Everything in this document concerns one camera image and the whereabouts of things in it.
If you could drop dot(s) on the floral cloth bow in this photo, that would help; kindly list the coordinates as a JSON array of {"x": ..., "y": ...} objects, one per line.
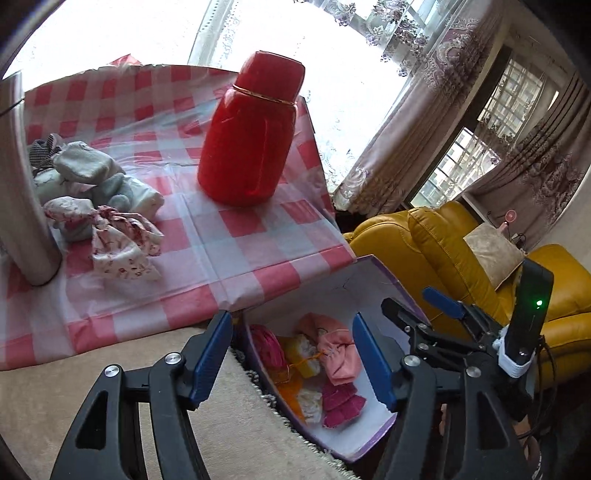
[{"x": 120, "y": 240}]

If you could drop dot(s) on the purple white cardboard box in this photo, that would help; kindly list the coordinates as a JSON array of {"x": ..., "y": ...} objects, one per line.
[{"x": 355, "y": 290}]

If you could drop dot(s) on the pink cloth bow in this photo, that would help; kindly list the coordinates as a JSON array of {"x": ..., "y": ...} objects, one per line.
[{"x": 339, "y": 355}]

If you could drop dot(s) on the black white checked cloth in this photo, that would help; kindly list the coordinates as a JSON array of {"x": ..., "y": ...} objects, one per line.
[{"x": 41, "y": 154}]

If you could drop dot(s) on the pale teal cloth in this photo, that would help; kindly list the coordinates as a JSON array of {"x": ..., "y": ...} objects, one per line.
[{"x": 124, "y": 196}]

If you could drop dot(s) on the small pink fan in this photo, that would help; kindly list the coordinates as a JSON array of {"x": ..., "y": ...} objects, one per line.
[{"x": 510, "y": 216}]

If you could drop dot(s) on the beige sofa cushion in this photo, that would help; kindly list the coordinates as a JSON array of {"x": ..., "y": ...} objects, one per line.
[{"x": 494, "y": 254}]

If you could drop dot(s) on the white lace curtain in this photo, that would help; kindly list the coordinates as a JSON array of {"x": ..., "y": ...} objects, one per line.
[{"x": 323, "y": 27}]

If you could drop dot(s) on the stainless steel thermos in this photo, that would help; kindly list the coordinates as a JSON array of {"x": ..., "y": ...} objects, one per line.
[{"x": 18, "y": 194}]

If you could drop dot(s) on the red white checkered tablecloth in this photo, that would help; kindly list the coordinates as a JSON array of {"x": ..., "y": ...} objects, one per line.
[{"x": 231, "y": 249}]

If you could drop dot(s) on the pink knitted roll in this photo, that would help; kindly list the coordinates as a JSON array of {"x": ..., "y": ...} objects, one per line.
[{"x": 268, "y": 344}]

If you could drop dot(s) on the window with metal grille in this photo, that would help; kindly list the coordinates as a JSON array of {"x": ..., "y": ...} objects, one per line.
[{"x": 466, "y": 152}]

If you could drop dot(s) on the patterned brown curtain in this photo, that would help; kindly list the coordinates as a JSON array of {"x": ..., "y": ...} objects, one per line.
[
  {"x": 540, "y": 175},
  {"x": 406, "y": 138}
]

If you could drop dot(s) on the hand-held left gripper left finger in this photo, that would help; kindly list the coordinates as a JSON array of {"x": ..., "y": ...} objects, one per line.
[{"x": 212, "y": 355}]

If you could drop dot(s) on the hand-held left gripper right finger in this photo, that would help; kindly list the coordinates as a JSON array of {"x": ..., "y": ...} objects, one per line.
[{"x": 374, "y": 364}]

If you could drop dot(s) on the red plastic jug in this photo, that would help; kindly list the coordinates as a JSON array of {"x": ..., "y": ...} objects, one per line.
[{"x": 249, "y": 138}]

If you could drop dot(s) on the beige upholstered stool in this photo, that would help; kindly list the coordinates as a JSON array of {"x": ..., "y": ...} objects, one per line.
[{"x": 258, "y": 429}]

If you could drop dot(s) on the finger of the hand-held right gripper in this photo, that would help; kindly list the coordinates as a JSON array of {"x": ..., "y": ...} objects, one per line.
[
  {"x": 443, "y": 302},
  {"x": 413, "y": 330}
]

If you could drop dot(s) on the yellow leather sofa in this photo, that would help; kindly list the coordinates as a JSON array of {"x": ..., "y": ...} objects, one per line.
[{"x": 438, "y": 240}]

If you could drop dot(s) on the grey baby sock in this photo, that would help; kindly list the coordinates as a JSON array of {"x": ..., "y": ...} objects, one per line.
[{"x": 87, "y": 161}]

